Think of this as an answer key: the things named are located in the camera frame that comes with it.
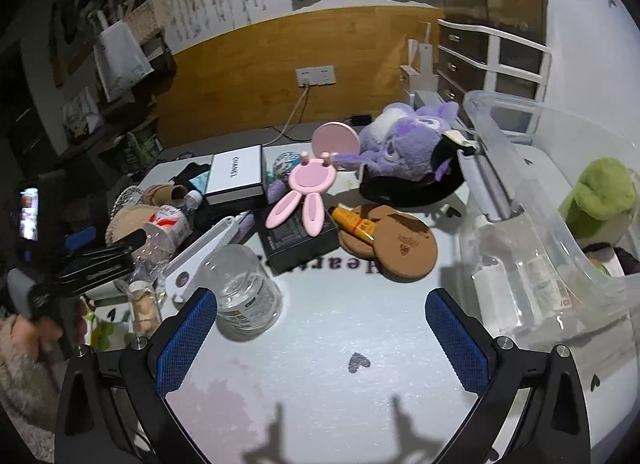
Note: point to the white wooden rack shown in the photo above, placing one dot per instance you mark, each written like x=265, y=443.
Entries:
x=422, y=69

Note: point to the clear bottle white label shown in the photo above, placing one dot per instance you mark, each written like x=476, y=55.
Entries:
x=530, y=284

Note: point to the beige round puff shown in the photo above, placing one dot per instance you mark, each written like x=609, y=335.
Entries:
x=125, y=224

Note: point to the white paper bag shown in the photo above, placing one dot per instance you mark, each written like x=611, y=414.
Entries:
x=122, y=61

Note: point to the clear glass jar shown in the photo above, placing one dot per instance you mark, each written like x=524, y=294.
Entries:
x=245, y=289

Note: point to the clear plastic storage container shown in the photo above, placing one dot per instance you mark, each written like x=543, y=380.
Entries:
x=500, y=144

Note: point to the red label water bottle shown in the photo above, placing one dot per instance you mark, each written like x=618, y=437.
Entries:
x=165, y=231

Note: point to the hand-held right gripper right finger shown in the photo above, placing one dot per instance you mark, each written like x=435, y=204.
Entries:
x=457, y=344

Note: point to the round cork coasters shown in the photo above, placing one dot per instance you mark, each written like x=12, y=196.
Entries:
x=400, y=244

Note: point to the person's left hand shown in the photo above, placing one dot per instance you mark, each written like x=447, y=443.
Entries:
x=80, y=321

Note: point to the lit phone screen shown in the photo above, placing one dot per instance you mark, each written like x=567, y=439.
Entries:
x=27, y=214

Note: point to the small purple plush piece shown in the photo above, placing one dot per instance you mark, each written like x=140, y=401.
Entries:
x=277, y=191

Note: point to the green printed carton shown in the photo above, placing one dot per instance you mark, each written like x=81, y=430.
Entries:
x=145, y=146

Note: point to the brown plush boot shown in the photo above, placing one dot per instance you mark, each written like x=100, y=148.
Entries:
x=162, y=191

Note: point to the white snack bag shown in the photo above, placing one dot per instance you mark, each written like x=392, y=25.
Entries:
x=82, y=114

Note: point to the purple plush toy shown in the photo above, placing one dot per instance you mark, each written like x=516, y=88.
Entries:
x=400, y=144

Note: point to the black cloth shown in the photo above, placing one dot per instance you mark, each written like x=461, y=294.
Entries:
x=187, y=171

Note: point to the small glass jar with corks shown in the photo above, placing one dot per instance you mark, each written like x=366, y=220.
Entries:
x=142, y=306

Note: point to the orange tube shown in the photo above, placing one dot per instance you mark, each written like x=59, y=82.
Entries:
x=355, y=226

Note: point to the person's left forearm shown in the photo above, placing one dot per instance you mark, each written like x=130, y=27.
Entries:
x=20, y=384

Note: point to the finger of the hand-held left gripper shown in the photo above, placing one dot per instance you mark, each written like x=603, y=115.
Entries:
x=80, y=239
x=120, y=242

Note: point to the black power adapter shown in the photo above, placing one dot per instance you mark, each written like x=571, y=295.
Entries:
x=361, y=119

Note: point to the wicker basket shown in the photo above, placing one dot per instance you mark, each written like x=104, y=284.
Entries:
x=145, y=24

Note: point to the white box black sides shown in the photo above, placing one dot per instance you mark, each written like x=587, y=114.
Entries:
x=235, y=174

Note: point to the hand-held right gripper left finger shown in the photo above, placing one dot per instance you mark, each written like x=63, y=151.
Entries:
x=185, y=339

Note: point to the white frame drawer cabinet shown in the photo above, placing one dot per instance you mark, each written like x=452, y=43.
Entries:
x=490, y=64

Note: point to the teal packet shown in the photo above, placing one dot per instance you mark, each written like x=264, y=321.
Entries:
x=200, y=180

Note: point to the green plush toy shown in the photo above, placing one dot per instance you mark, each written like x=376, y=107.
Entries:
x=595, y=199

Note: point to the white comb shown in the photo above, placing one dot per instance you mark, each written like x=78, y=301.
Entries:
x=205, y=249

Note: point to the blue patterned ball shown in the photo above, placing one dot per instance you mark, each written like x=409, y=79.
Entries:
x=285, y=164

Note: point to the white wall socket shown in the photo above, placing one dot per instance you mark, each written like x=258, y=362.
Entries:
x=316, y=76

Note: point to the pink bunny stand mirror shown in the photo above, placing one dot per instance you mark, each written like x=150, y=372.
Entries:
x=310, y=176

